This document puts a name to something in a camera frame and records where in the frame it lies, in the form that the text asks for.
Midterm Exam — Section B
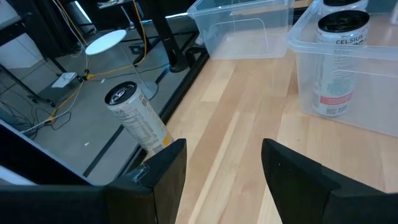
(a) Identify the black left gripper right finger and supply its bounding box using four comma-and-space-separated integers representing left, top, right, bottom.
261, 138, 398, 224

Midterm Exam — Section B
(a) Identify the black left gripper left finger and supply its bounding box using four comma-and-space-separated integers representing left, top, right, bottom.
0, 138, 187, 224

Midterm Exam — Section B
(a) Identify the white can with pink band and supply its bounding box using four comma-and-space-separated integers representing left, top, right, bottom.
310, 9, 371, 118

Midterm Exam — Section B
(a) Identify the clear plastic bin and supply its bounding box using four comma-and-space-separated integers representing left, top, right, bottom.
286, 0, 398, 138
186, 0, 295, 60

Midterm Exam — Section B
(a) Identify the black flat panel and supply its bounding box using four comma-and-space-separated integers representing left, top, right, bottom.
0, 119, 94, 187

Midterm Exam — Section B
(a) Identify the white power adapter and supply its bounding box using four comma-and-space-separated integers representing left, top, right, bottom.
51, 72, 78, 89

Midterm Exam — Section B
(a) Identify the black desk leg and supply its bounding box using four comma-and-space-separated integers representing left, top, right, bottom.
136, 0, 190, 73

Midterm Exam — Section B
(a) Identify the white round floor stand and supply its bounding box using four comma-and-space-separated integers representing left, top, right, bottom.
84, 29, 127, 56

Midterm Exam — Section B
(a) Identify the tall camera pole with base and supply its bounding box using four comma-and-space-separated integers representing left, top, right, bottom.
118, 46, 160, 101

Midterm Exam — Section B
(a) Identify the yellow floor cable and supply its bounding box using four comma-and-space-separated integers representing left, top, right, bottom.
46, 0, 149, 124

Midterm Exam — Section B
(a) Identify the black floor cable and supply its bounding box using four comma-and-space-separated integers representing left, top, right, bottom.
0, 99, 73, 141

